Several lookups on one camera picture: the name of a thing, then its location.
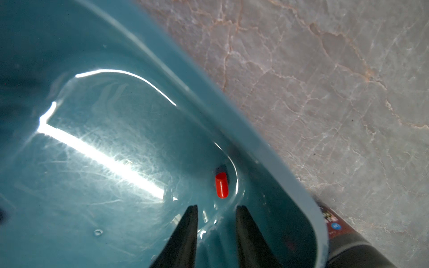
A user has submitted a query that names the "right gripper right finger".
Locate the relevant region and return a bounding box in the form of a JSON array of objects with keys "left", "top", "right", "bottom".
[{"left": 236, "top": 205, "right": 282, "bottom": 268}]

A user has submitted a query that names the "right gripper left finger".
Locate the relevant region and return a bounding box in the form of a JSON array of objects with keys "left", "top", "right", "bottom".
[{"left": 150, "top": 205, "right": 198, "bottom": 268}]

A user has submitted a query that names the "teal plastic storage box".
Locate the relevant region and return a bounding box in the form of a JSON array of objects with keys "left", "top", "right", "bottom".
[{"left": 1, "top": 1, "right": 328, "bottom": 268}]

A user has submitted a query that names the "red sleeve in box rear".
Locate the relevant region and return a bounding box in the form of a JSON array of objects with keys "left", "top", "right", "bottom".
[{"left": 215, "top": 172, "right": 229, "bottom": 199}]

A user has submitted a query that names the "black cylindrical container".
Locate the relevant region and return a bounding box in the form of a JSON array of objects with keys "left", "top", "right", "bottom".
[{"left": 316, "top": 200, "right": 395, "bottom": 268}]

